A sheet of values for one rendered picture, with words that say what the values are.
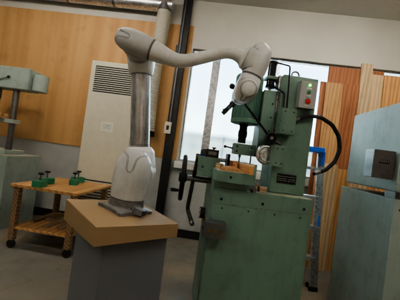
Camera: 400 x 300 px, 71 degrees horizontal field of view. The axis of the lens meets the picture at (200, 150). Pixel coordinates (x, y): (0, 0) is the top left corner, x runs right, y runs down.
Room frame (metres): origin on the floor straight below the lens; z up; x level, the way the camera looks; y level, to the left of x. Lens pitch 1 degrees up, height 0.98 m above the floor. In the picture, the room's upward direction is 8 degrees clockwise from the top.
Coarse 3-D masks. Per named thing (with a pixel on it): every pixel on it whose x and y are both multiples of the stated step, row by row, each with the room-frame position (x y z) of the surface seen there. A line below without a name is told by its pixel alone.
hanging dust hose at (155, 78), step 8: (160, 8) 3.03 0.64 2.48; (160, 16) 3.03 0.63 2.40; (168, 16) 3.06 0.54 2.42; (160, 24) 3.03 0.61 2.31; (168, 24) 3.08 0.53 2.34; (160, 32) 3.03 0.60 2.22; (160, 40) 3.02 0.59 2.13; (160, 64) 3.06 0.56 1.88; (160, 72) 3.07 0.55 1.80; (152, 80) 3.01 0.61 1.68; (152, 88) 3.01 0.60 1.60; (152, 96) 3.02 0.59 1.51; (152, 104) 3.02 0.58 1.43; (152, 112) 3.03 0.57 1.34; (152, 120) 3.04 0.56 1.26; (152, 128) 3.04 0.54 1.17; (152, 136) 3.05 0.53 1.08
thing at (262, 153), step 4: (264, 144) 1.66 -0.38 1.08; (260, 148) 1.64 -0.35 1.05; (264, 148) 1.65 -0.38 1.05; (268, 148) 1.65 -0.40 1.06; (256, 152) 1.65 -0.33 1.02; (260, 152) 1.65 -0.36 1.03; (264, 152) 1.64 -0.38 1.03; (268, 152) 1.65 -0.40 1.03; (256, 156) 1.65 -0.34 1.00; (260, 156) 1.65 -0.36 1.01; (264, 156) 1.64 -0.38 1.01; (268, 156) 1.65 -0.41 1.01; (260, 160) 1.64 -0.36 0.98; (264, 160) 1.65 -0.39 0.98; (268, 160) 1.65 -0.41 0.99; (264, 164) 1.65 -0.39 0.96
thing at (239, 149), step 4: (236, 144) 1.74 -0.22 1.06; (240, 144) 1.74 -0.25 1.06; (244, 144) 1.74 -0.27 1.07; (236, 148) 1.74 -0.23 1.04; (240, 148) 1.74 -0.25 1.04; (244, 148) 1.74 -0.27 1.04; (248, 148) 1.74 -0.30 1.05; (232, 152) 1.77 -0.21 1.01; (236, 152) 1.74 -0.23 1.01; (240, 152) 1.74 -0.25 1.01; (244, 152) 1.74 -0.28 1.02; (248, 152) 1.74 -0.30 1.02; (252, 152) 1.75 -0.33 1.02; (240, 156) 1.77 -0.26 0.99; (252, 156) 1.75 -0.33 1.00
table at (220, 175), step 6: (216, 168) 1.59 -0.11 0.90; (198, 174) 1.69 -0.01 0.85; (204, 174) 1.69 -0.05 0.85; (210, 174) 1.69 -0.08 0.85; (216, 174) 1.51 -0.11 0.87; (222, 174) 1.49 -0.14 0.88; (228, 174) 1.49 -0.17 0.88; (234, 174) 1.49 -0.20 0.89; (240, 174) 1.49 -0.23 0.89; (246, 174) 1.49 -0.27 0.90; (216, 180) 1.49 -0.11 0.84; (222, 180) 1.49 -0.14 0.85; (228, 180) 1.49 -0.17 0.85; (234, 180) 1.49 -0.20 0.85; (240, 180) 1.49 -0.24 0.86; (246, 180) 1.49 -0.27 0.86; (252, 180) 1.50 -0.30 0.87
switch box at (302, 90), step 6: (300, 84) 1.64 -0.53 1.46; (306, 84) 1.62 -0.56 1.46; (312, 84) 1.63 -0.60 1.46; (300, 90) 1.63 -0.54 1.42; (306, 90) 1.62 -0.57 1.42; (312, 90) 1.63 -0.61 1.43; (300, 96) 1.62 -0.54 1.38; (306, 96) 1.62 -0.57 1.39; (312, 96) 1.63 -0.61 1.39; (300, 102) 1.62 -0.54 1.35; (312, 102) 1.63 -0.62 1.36; (300, 108) 1.66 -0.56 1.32; (306, 108) 1.64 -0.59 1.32; (312, 108) 1.63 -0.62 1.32
